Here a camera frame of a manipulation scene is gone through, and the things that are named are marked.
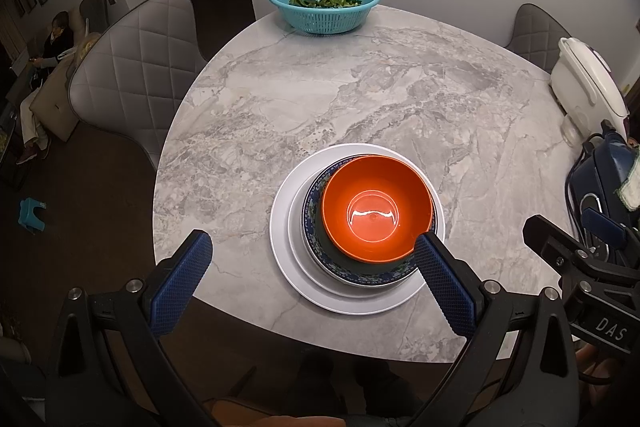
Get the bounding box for light grey quilted chair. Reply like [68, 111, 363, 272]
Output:
[67, 0, 206, 168]

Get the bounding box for green leafy vegetables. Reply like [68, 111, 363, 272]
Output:
[289, 0, 363, 10]

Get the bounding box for white green cloth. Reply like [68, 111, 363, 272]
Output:
[615, 152, 640, 212]

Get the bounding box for beige sofa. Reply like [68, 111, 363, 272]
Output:
[29, 32, 103, 142]

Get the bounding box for clear glass cup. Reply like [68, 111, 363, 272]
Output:
[559, 114, 586, 146]

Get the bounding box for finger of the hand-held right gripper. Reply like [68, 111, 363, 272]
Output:
[581, 208, 629, 251]
[522, 214, 640, 293]

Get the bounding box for small teal stool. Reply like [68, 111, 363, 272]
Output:
[17, 198, 48, 235]

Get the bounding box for medium white plate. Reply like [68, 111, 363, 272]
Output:
[287, 153, 442, 302]

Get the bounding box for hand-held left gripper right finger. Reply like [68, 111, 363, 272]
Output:
[405, 233, 583, 427]

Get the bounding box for person's right hand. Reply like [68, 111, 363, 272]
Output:
[575, 344, 640, 388]

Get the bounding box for large white plate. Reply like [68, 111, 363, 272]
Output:
[269, 143, 443, 316]

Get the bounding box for blue patterned ceramic bowl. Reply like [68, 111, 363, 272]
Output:
[300, 155, 446, 290]

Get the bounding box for orange bowl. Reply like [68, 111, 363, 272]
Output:
[320, 157, 435, 264]

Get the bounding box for person's left hand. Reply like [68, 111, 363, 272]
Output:
[235, 416, 346, 427]

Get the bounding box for dark grey quilted chair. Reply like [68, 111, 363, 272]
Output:
[502, 3, 571, 75]

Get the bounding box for dark blue appliance with cable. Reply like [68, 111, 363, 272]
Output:
[565, 139, 608, 253]

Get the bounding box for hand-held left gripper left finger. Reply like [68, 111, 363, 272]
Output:
[40, 229, 221, 427]

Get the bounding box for blue plastic colander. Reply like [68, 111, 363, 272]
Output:
[266, 0, 382, 35]

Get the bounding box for white rice cooker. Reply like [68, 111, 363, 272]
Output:
[550, 37, 630, 145]

